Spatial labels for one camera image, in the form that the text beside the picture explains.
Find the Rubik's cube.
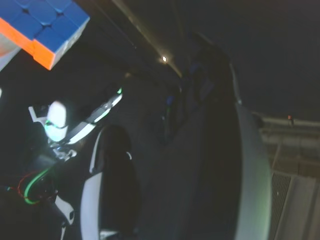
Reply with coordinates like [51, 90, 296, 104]
[0, 0, 91, 71]

